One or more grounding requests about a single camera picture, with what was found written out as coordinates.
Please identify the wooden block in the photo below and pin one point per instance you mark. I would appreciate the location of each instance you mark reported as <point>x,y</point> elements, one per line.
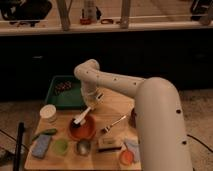
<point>106,143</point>

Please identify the light blue cloth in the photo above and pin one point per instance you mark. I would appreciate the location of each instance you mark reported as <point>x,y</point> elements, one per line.
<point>133,146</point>

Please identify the green pepper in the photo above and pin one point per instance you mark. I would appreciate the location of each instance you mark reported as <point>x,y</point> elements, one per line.
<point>45,132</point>

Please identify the white cup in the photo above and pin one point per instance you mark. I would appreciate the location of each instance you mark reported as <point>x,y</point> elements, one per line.
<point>48,113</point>

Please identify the green tray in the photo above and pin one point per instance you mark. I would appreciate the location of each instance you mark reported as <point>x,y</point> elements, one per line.
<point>70,99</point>

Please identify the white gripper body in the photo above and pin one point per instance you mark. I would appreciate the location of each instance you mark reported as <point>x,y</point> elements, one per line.
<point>91,99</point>

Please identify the white handled brush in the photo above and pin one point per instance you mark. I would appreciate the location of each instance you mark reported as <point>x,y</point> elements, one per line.
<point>79,120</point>

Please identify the blue sponge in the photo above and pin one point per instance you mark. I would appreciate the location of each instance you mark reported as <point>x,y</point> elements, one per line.
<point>41,146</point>

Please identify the black pole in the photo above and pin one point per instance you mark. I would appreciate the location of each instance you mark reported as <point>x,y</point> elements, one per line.
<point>17,158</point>

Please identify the orange small dish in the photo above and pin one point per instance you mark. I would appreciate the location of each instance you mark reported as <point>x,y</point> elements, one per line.
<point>126,157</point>

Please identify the small green bowl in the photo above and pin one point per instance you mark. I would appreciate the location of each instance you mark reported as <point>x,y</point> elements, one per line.
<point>60,146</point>

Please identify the brown items in tray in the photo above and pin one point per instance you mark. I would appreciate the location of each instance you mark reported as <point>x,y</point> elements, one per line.
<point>63,86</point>

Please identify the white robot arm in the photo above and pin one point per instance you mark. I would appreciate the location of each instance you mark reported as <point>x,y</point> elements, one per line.
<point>159,117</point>

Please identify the red bowl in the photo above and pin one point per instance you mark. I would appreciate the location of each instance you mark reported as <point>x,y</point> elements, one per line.
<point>85,131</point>

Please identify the small metal bowl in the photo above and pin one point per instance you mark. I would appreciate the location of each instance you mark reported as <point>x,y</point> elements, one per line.
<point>83,147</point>

